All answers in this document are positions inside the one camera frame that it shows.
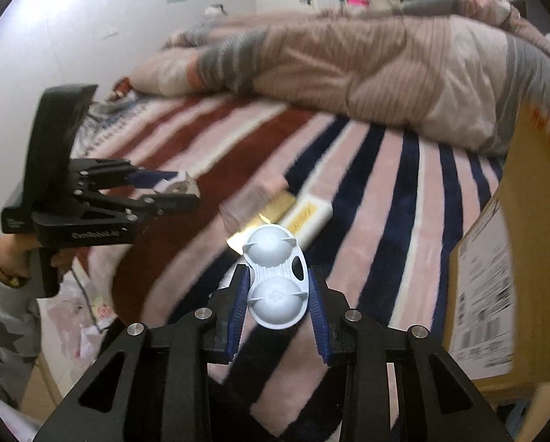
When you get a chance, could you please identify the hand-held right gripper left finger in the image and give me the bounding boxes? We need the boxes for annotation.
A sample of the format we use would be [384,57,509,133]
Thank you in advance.
[33,264,253,442]

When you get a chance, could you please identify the light blue contact lens case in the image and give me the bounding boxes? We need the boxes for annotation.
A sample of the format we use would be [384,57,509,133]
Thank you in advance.
[242,225,311,331]

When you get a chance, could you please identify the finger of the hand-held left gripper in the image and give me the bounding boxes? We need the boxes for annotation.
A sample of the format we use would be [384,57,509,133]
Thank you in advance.
[78,192,198,227]
[71,158,181,194]

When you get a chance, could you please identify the papers on floor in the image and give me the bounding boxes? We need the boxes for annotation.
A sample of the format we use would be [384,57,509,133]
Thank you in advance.
[38,278,121,362]

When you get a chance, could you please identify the clear plastic box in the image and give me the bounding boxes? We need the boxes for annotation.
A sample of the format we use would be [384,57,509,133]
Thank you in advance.
[219,183,290,232]

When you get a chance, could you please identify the striped pink blanket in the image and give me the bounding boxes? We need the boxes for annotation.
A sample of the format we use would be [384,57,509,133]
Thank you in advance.
[70,94,506,442]

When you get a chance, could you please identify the person's left hand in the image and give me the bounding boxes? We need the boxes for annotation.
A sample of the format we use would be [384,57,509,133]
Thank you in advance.
[0,234,75,287]

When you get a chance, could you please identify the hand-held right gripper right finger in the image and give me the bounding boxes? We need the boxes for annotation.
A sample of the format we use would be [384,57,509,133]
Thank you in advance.
[308,264,515,442]

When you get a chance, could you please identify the cardboard box with label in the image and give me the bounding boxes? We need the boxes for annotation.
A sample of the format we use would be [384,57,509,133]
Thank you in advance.
[442,100,550,407]

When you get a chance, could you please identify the beige and grey quilt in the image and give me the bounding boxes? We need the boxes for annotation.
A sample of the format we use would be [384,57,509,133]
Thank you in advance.
[130,0,550,157]

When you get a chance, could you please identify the white and yellow box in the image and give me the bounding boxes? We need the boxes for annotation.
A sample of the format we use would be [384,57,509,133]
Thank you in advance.
[281,194,334,248]

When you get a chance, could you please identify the person's left forearm star sleeve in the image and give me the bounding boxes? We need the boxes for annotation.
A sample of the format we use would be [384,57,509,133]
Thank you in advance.
[0,262,44,408]

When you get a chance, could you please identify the gold flat box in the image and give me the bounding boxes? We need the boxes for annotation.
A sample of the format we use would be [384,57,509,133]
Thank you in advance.
[228,191,297,250]

